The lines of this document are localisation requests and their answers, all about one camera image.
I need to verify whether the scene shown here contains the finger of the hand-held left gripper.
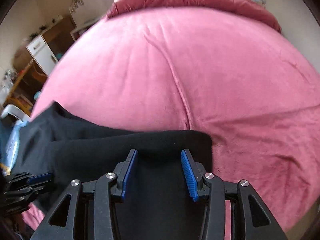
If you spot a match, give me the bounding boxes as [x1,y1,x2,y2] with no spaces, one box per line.
[6,171,54,187]
[7,183,53,202]

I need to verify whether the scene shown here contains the clear plastic bags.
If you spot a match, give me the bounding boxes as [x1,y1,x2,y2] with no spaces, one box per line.
[0,69,18,103]

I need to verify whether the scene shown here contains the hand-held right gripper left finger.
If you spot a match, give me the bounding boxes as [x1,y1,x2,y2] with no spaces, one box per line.
[30,149,139,240]

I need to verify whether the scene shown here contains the white nightstand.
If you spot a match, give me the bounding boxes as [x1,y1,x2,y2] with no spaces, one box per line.
[70,17,101,42]

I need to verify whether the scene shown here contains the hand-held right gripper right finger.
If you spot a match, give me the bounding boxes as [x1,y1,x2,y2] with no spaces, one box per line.
[180,149,288,240]

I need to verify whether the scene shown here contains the blue and white chair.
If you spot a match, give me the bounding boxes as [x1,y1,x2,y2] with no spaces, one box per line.
[0,104,32,176]

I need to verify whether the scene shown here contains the bed with pink sheet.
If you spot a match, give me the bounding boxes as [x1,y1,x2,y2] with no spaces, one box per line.
[21,0,320,240]

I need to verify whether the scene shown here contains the wooden desk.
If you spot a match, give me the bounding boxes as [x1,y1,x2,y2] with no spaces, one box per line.
[2,16,78,111]

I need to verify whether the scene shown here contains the white cabinet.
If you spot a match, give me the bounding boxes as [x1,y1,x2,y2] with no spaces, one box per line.
[26,34,59,77]

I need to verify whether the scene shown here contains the black embroidered pants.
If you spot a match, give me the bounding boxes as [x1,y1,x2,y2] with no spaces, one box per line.
[7,100,227,240]

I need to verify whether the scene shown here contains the white floral panel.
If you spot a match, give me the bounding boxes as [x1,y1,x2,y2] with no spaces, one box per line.
[69,0,108,26]

